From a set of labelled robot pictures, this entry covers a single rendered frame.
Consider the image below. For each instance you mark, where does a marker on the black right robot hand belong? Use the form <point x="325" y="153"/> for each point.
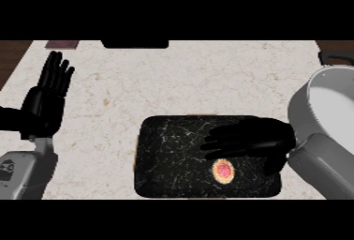
<point x="259" y="137"/>

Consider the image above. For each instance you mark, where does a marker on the dark purple flat object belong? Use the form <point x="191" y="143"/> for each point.
<point x="63" y="44"/>

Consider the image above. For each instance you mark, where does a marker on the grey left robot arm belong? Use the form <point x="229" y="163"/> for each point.
<point x="23" y="172"/>

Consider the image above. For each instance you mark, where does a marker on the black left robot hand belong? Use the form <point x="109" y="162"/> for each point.
<point x="45" y="103"/>

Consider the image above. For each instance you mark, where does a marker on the pink frosted cupcake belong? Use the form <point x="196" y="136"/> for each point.
<point x="224" y="171"/>

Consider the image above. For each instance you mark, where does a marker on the black marbled tray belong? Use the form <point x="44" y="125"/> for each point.
<point x="181" y="156"/>

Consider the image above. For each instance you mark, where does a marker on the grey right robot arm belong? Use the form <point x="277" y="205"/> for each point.
<point x="322" y="165"/>

